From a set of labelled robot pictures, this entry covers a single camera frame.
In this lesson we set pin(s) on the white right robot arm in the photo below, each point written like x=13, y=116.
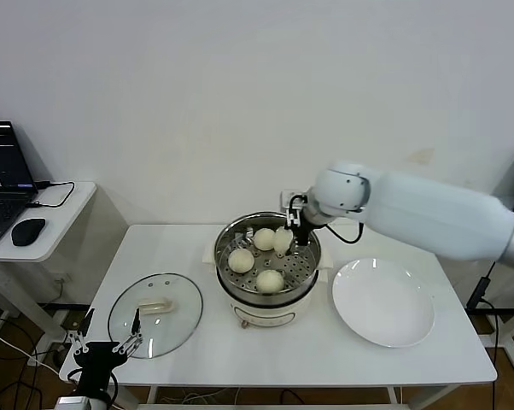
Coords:
x=419, y=213

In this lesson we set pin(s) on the black computer mouse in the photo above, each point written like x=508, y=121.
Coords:
x=28, y=231

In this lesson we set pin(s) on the stainless steel steamer basket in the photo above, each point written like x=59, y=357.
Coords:
x=299, y=269

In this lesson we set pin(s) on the round glass pot lid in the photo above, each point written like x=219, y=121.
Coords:
x=171, y=324

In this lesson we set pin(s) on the white side table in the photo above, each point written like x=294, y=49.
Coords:
x=69, y=222
x=513, y=333

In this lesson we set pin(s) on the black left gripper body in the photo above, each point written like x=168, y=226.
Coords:
x=97, y=361

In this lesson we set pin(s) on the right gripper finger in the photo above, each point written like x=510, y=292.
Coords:
x=292, y=218

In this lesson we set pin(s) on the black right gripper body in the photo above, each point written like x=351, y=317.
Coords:
x=303, y=232

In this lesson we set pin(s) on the white round plate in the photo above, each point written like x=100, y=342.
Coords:
x=381, y=303

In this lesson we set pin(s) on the black laptop with keyboard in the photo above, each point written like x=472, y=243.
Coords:
x=5, y=162

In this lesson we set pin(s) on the white wall socket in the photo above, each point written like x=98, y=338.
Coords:
x=62, y=280

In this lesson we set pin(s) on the cream electric cooking pot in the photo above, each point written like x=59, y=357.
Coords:
x=274, y=316

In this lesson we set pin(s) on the white steamed baozi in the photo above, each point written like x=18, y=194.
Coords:
x=282, y=241
x=241, y=260
x=270, y=282
x=263, y=240

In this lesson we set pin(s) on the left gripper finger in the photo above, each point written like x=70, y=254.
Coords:
x=136, y=322
x=87, y=320

